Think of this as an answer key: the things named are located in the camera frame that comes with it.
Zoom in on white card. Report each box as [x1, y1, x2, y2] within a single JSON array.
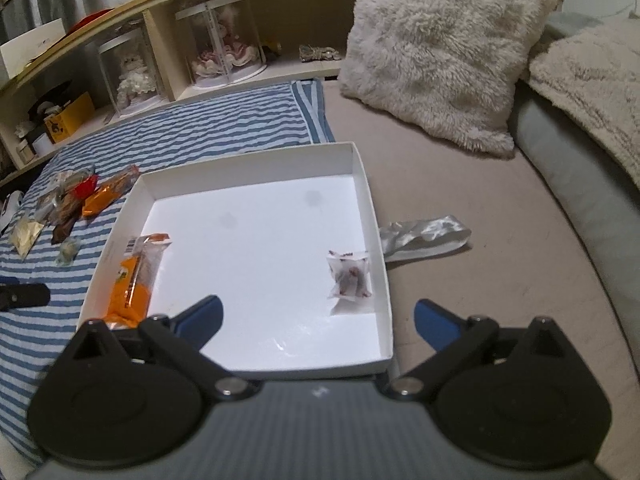
[[0, 18, 67, 80]]

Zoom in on red cloth item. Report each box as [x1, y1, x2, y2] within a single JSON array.
[[67, 8, 113, 33]]

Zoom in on clear pastry packet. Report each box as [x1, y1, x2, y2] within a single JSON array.
[[37, 170, 93, 211]]

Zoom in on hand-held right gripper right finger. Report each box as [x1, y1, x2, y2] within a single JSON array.
[[387, 299, 585, 403]]

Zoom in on white cardboard box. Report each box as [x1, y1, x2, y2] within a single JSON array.
[[76, 141, 393, 380]]

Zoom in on crumpled silver wrapper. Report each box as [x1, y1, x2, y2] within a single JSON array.
[[378, 214, 472, 263]]

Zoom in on small green candy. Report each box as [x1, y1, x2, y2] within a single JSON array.
[[56, 237, 81, 266]]

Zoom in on red dress doll in case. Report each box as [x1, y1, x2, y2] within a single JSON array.
[[175, 0, 268, 87]]

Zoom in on gold snack packet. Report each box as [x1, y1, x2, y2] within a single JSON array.
[[10, 212, 43, 260]]

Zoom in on brown snack packet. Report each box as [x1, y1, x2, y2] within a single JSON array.
[[51, 204, 84, 243]]

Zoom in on wooden headboard shelf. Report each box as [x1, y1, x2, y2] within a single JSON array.
[[0, 0, 358, 171]]

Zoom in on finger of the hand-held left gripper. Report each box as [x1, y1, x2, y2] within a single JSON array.
[[0, 282, 49, 311]]

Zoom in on grey cushion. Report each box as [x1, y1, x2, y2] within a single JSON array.
[[507, 10, 640, 311]]

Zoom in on yellow box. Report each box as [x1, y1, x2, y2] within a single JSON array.
[[44, 91, 96, 143]]

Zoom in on orange clear snack packet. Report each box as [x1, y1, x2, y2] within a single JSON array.
[[81, 165, 141, 218]]

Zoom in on small white candy packet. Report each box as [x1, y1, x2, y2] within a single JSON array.
[[326, 249, 373, 302]]

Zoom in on white plastic object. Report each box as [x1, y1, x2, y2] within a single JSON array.
[[0, 192, 23, 233]]

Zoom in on fluffy white pillow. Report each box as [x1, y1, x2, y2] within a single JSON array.
[[339, 0, 563, 157]]

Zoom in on red candy wrapper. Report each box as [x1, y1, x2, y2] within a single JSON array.
[[70, 175, 99, 200]]

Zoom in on small glittery ornament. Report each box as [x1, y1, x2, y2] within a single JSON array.
[[299, 44, 346, 63]]

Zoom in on white dress doll in case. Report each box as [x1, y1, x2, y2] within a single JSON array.
[[97, 30, 168, 116]]

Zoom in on blue white striped blanket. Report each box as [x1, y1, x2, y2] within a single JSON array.
[[0, 78, 336, 468]]

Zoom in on orange snack bar packet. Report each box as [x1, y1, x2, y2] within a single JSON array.
[[102, 232, 173, 331]]

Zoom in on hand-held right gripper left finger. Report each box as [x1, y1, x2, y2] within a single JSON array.
[[56, 295, 252, 402]]

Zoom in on beige knitted blanket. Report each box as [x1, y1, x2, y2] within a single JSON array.
[[527, 17, 640, 191]]

